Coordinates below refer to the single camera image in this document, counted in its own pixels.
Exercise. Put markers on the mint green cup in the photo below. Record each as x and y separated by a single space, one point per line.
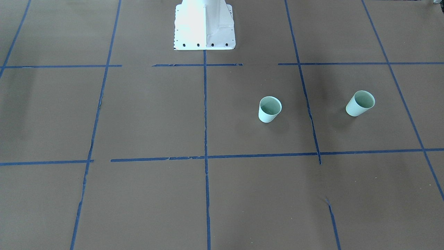
360 102
269 108

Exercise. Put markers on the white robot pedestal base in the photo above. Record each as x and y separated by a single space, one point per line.
204 25

